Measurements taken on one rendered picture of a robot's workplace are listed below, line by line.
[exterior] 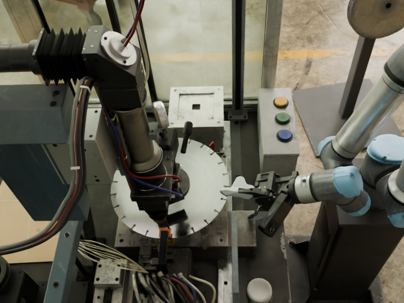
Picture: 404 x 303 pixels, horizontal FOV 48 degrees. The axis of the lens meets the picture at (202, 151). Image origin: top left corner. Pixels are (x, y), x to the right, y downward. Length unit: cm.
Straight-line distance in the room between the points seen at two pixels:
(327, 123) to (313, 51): 63
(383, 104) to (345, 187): 21
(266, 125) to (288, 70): 152
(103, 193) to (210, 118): 43
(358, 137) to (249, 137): 51
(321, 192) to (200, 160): 36
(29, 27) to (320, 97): 178
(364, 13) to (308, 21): 125
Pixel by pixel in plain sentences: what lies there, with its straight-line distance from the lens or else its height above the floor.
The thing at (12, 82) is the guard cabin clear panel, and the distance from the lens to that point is 174.
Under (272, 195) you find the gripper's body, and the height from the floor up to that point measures 98.
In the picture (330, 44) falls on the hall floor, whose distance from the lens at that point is 316.
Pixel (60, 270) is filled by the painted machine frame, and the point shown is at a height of 105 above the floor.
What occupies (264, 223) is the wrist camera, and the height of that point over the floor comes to 96.
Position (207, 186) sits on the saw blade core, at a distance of 124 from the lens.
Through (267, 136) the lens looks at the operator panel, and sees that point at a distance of 141.
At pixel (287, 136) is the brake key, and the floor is 91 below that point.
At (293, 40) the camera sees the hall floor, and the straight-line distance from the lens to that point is 316.
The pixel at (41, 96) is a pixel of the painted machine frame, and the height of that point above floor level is 152.
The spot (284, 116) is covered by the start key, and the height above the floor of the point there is 91.
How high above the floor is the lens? 200
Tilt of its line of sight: 53 degrees down
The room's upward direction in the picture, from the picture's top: 6 degrees counter-clockwise
